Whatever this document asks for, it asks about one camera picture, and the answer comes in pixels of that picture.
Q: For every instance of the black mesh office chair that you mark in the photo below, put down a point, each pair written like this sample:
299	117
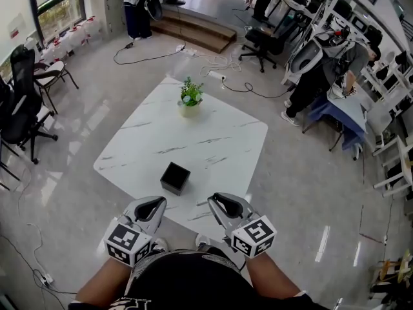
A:
22	86
4	102
261	44

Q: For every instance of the row of clear water jugs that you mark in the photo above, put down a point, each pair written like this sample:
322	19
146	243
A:
71	39

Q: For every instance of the white side table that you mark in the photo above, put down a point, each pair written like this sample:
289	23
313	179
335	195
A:
401	147

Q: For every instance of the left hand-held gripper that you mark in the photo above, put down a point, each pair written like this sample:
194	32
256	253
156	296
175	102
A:
127	244

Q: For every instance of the white marble table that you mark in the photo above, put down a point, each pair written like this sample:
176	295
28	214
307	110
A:
193	140

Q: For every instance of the white shelving rack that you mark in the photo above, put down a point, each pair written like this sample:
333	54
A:
392	90

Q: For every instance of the person's left forearm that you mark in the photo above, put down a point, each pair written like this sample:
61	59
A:
103	279

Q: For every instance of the grey metal locker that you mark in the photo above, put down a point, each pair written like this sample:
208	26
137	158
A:
114	8

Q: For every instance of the brown wooden steps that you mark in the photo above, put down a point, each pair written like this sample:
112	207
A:
193	27

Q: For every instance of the person's shoe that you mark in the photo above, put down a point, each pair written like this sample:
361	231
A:
202	241
160	245

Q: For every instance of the small potted plant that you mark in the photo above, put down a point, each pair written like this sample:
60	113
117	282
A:
190	99

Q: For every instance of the person's right shoe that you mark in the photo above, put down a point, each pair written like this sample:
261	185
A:
202	241

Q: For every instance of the blue-draped ironing table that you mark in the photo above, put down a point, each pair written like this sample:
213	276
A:
348	115

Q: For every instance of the person's black t-shirt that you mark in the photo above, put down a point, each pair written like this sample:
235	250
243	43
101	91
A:
193	286

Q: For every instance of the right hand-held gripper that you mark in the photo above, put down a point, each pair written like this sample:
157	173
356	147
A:
255	236

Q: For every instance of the person's left shoe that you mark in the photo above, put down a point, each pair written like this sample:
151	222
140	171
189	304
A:
160	245

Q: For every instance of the white power strip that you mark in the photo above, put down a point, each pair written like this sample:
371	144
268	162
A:
186	49
46	279
217	75

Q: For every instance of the white shell backpack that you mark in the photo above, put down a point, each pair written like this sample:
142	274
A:
306	60

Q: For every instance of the black-framed window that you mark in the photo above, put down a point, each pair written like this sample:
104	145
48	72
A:
55	15

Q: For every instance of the black square box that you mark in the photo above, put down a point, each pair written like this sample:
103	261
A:
174	186

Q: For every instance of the person's right forearm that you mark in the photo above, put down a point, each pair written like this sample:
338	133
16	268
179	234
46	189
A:
274	276

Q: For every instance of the black chair with white cushion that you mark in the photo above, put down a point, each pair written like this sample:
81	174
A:
53	71

